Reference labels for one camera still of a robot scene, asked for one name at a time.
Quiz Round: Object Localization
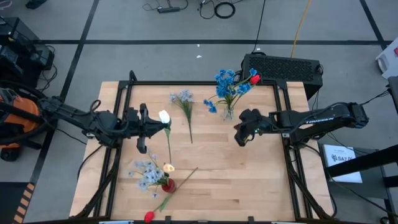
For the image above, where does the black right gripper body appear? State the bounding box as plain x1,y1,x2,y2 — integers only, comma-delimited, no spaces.
251,112,272,136

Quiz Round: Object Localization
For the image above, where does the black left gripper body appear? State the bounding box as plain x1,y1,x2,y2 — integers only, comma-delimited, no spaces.
123,107,142,138

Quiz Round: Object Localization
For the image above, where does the dark blue spread flower bouquet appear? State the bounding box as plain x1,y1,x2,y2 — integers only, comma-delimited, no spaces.
203,67,259,119

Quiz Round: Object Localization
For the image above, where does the peach tulip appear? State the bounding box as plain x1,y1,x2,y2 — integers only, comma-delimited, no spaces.
162,163,175,184

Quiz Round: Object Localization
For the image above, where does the red tulip short stem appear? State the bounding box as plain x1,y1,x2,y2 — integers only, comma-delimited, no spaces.
231,73,262,110

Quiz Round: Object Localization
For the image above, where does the bright blue dense flower bouquet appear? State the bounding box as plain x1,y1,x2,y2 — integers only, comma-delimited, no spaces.
214,68,238,118

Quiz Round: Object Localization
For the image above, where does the pale blue flower bouquet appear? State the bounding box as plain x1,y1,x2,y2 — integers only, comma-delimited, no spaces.
169,89,195,144

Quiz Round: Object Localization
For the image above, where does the small clear glass vase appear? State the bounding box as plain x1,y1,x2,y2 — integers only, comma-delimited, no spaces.
223,105,236,121

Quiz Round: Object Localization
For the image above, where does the white flower bouquet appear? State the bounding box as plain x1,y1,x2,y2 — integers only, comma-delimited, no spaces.
127,151,170,200

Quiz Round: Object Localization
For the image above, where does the black computer case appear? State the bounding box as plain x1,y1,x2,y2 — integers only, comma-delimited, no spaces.
241,53,324,100

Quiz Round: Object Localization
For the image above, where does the red tulip long stem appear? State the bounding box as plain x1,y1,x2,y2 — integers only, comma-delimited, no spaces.
144,167,199,223

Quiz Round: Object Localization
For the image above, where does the white printed paper sheet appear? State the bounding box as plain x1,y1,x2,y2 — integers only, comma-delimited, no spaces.
323,144,364,184

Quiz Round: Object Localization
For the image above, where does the black beam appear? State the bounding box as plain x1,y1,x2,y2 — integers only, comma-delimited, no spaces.
325,152,398,178

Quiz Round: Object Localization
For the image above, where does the black power strip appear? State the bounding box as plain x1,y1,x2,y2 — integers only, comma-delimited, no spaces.
157,6,181,14

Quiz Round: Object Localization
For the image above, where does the orange vacuum cleaner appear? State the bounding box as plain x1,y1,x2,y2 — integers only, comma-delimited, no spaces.
0,79,47,161

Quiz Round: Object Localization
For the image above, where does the dark side table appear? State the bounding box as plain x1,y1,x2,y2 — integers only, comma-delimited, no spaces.
318,142,398,224

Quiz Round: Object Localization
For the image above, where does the black equipment rack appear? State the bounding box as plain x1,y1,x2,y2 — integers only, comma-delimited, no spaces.
0,15,55,90

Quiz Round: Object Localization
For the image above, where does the white box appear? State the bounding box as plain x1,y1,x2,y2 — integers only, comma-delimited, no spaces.
375,37,398,80

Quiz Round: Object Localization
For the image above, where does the black mat with hazard stripes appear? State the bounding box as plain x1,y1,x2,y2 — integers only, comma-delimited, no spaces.
0,182,35,224

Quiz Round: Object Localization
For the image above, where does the person's shoe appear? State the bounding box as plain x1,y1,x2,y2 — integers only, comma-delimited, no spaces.
25,0,47,9

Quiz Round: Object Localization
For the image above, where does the black metal table frame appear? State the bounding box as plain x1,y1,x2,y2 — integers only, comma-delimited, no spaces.
74,70,335,220

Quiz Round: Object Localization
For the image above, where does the long black floor cable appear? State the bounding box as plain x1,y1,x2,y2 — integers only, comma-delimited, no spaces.
251,0,267,54

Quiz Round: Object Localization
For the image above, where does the yellow cable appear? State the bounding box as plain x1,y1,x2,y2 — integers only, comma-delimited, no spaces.
290,0,313,59

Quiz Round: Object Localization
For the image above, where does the coiled black cable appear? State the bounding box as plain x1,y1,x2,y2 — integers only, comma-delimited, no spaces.
214,1,236,19

